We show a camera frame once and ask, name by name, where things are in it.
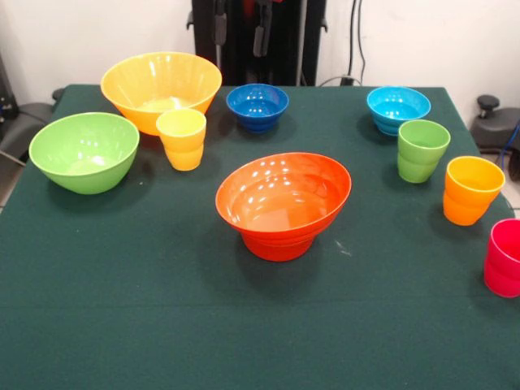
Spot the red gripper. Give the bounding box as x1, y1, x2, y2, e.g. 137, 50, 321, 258
214, 0, 284, 59

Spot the yellow cup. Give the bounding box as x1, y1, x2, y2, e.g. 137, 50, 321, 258
155, 108, 207, 171

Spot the large shallow orange bowl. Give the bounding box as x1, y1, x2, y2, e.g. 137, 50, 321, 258
214, 152, 353, 245

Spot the small orange bowl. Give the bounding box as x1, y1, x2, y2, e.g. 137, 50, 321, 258
240, 229, 317, 262

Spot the dark blue bowl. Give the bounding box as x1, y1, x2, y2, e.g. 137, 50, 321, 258
225, 83, 290, 134

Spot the large yellow bowl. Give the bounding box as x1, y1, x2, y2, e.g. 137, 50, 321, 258
100, 51, 223, 137

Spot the light blue bowl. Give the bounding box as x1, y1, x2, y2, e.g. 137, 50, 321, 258
366, 85, 432, 137

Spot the green bowl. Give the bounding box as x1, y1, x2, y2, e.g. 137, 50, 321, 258
28, 111, 141, 196

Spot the green cup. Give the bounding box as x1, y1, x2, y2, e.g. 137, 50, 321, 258
396, 119, 452, 184

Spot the grey base foot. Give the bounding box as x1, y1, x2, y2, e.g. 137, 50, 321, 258
0, 88, 67, 164
470, 94, 520, 154

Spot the orange cup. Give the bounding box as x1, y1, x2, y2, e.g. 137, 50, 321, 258
442, 155, 506, 227

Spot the dark green tablecloth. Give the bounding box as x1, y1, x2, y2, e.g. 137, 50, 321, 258
0, 84, 520, 390

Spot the pink cup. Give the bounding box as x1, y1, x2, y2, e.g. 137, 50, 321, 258
483, 218, 520, 299

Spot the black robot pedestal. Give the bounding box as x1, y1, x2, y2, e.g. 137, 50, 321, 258
190, 0, 330, 87

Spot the blue cable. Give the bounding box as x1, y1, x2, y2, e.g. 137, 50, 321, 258
500, 121, 520, 167

